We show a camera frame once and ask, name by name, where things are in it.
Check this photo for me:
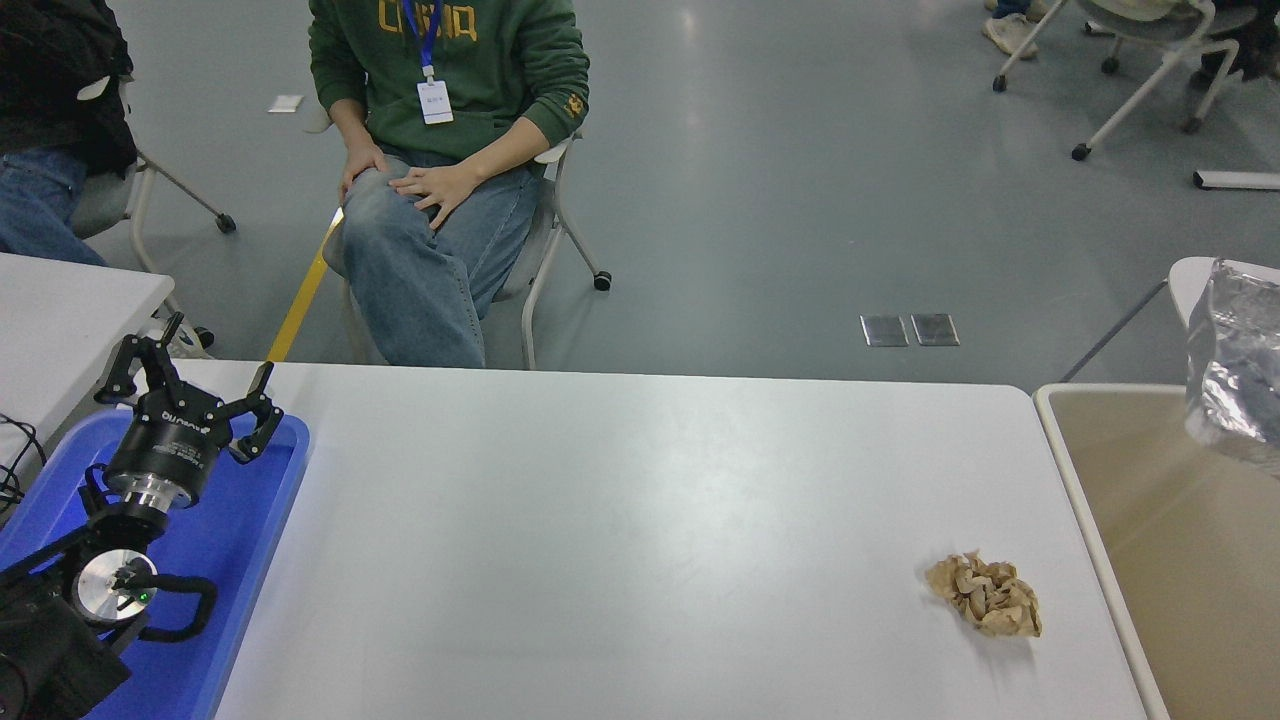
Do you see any person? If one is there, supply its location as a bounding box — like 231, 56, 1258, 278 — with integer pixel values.
982, 0, 1041, 59
305, 0, 593, 369
0, 0, 138, 269
1188, 0, 1280, 91

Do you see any person's right hand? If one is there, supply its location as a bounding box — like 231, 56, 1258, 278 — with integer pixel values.
338, 142, 394, 209

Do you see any grey chair with white legs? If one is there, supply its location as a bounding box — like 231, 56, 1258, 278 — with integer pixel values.
65, 75, 238, 353

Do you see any white side table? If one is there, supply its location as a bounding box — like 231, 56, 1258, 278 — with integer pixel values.
0, 252, 174, 471

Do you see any large pale bin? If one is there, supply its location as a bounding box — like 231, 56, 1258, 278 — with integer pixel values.
1032, 383, 1280, 720

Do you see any blue lanyard with white badge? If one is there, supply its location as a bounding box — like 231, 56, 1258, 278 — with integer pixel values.
403, 0, 455, 127

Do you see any silver foil tray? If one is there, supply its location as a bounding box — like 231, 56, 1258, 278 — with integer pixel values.
1185, 258, 1280, 473

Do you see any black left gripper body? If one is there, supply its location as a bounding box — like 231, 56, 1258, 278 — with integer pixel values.
106, 396, 234, 497

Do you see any grey seat chair white frame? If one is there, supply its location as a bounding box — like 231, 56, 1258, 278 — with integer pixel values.
990, 0, 1256, 163

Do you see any white framed wheeled chair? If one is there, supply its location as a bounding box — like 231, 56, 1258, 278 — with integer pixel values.
303, 105, 613, 371

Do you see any person's left hand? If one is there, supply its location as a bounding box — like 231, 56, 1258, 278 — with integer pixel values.
388, 165, 482, 233

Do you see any white flat bar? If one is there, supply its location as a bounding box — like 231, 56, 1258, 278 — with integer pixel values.
1191, 170, 1280, 191

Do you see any blue plastic tray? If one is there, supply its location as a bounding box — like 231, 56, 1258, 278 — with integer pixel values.
0, 408, 310, 720

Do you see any tan paper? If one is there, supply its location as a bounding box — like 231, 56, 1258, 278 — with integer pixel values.
924, 550, 1043, 640

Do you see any thin black cable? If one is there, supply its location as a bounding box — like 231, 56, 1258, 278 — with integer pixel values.
0, 413, 47, 521

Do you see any white chair with grey leg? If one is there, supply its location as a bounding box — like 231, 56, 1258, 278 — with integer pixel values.
1060, 255, 1217, 384

